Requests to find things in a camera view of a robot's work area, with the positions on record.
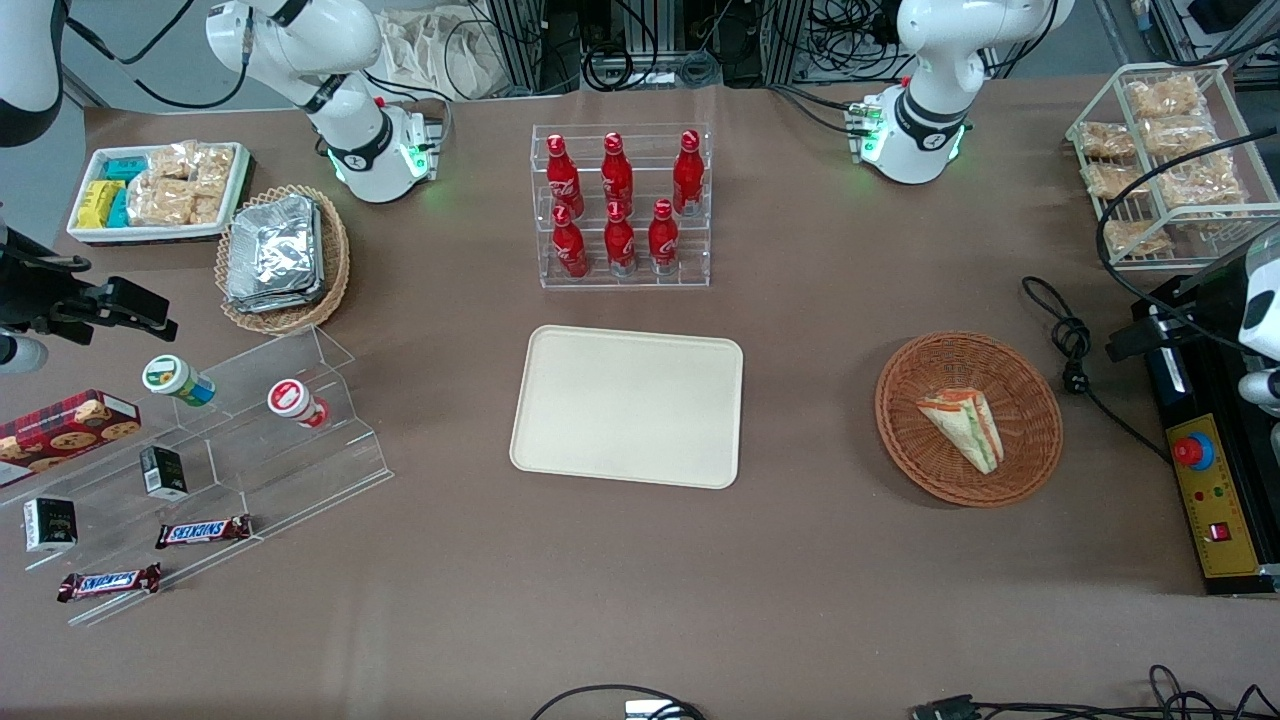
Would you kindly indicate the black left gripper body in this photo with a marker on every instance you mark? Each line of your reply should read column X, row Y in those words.
column 1178, row 317

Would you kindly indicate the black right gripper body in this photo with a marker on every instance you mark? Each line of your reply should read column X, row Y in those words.
column 30, row 290

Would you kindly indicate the triangle sandwich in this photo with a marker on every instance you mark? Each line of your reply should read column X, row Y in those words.
column 962, row 428

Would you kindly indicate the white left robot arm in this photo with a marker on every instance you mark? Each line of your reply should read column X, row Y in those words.
column 925, row 120

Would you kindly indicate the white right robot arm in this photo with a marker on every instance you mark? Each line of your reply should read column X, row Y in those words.
column 360, row 150

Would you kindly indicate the white rectangular snack tray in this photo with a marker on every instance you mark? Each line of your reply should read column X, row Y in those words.
column 150, row 234

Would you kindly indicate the round brown wicker basket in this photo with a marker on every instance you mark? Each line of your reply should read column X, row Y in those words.
column 950, row 350

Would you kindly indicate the oval light wicker basket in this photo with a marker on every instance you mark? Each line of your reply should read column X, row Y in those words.
column 335, row 260

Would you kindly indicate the beige plastic tray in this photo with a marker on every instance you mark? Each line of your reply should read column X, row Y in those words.
column 625, row 405

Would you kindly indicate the green-lidded yogurt cup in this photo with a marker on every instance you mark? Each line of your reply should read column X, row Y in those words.
column 172, row 377

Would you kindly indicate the teal snack pack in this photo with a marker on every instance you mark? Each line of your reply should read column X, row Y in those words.
column 126, row 168
column 119, row 208

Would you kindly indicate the bagged fried snack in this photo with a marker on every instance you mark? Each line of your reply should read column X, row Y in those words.
column 1177, row 137
column 1136, row 238
column 1165, row 96
column 1105, row 141
column 1200, row 186
column 1115, row 181

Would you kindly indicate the yellow snack pack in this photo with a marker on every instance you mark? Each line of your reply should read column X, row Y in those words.
column 95, row 203

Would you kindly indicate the red tartan cookie box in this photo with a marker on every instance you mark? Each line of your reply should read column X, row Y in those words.
column 65, row 432

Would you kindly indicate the clear-wrapped rice cracker pack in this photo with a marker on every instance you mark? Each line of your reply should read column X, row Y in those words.
column 158, row 202
column 206, row 210
column 215, row 168
column 173, row 160

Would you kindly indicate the red emergency stop button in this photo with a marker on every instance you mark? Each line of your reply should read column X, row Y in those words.
column 1191, row 452

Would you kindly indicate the silver foil packet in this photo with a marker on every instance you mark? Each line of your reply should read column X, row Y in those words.
column 290, row 303
column 270, row 245

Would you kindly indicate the small black carton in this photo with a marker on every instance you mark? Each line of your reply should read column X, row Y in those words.
column 50, row 525
column 163, row 473

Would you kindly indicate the black yellow control box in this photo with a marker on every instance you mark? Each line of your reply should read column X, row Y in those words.
column 1220, row 500

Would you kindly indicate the red-lidded yogurt cup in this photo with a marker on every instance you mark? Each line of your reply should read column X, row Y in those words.
column 292, row 399

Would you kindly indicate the clear acrylic stepped stand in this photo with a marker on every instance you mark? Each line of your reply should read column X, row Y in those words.
column 270, row 470

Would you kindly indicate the brown Snickers bar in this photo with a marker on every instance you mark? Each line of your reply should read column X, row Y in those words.
column 203, row 532
column 108, row 583

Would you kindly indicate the white cloth bag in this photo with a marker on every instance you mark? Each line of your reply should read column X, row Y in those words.
column 450, row 55

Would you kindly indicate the red cola bottle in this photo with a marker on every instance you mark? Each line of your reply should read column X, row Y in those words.
column 563, row 175
column 617, row 172
column 663, row 240
column 688, row 172
column 620, row 243
column 570, row 248

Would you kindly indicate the clear acrylic bottle rack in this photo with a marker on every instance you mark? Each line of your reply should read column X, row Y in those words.
column 640, row 280

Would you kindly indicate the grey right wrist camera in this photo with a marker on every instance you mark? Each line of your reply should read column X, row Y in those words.
column 20, row 354

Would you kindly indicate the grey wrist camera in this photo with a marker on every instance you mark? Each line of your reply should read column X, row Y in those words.
column 20, row 354
column 1262, row 390

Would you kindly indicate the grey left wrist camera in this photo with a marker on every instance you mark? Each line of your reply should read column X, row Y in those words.
column 1262, row 390

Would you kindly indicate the aluminium frame post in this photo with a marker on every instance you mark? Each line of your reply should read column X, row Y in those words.
column 520, row 45
column 790, row 40

